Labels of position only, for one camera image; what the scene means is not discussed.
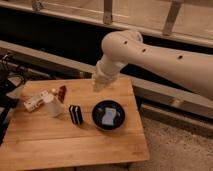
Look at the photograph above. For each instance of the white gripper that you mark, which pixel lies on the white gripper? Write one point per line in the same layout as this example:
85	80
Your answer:
106	71

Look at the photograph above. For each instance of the black round bowl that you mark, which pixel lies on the black round bowl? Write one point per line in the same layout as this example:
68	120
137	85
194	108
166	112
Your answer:
99	111

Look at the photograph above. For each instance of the metal rail frame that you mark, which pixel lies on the metal rail frame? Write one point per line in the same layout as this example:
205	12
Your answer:
189	21

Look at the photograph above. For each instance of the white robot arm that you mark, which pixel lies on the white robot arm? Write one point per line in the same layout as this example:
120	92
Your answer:
193	71

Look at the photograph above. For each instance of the wooden board table top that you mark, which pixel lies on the wooden board table top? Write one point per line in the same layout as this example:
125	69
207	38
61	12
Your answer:
38	141

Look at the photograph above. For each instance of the black and white striped eraser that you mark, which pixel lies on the black and white striped eraser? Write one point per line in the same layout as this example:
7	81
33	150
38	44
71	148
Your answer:
76	114

